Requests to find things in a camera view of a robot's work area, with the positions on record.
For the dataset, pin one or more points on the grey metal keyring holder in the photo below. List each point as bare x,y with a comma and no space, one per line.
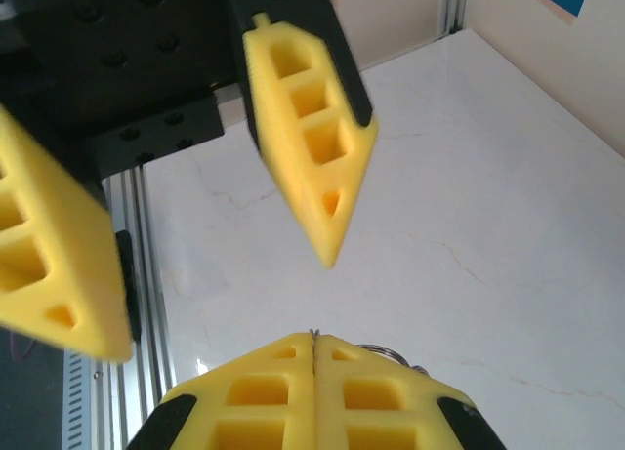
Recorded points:
398,359

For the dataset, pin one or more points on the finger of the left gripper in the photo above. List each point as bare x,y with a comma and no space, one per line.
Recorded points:
54,216
293,142

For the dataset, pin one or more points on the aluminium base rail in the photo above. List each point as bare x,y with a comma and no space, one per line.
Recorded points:
151,274

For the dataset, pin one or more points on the aluminium frame post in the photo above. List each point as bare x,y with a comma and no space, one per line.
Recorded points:
454,6

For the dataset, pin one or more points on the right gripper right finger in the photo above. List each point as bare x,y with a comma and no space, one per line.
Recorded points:
420,396

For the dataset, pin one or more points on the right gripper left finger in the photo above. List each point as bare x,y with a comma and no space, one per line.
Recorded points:
205,386

